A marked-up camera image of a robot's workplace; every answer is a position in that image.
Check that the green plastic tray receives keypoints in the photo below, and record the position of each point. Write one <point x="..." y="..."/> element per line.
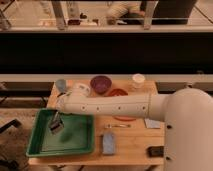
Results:
<point x="76" y="136"/>

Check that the grey brush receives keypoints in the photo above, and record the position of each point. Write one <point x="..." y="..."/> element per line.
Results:
<point x="56" y="123"/>

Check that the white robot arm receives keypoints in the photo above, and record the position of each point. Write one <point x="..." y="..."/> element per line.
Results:
<point x="187" y="114"/>

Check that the purple bowl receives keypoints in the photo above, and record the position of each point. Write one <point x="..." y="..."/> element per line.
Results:
<point x="100" y="84"/>

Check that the red bowl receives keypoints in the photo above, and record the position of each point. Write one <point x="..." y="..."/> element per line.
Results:
<point x="117" y="92"/>

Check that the white paper cup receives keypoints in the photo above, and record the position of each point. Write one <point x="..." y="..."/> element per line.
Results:
<point x="138" y="80"/>

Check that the orange carrot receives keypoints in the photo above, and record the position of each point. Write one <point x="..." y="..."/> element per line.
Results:
<point x="124" y="118"/>

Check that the blue cup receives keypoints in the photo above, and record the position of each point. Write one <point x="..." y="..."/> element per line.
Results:
<point x="61" y="85"/>

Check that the blue sponge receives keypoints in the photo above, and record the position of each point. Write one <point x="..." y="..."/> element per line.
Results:
<point x="108" y="144"/>

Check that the wooden table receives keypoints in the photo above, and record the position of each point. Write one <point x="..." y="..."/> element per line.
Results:
<point x="131" y="145"/>

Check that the grey cloth pad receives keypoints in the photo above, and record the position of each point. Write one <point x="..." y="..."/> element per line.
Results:
<point x="152" y="124"/>

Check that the person in background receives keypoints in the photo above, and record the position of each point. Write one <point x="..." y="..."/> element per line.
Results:
<point x="117" y="9"/>

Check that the black rectangular device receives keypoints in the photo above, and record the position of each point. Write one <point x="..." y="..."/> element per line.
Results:
<point x="156" y="151"/>

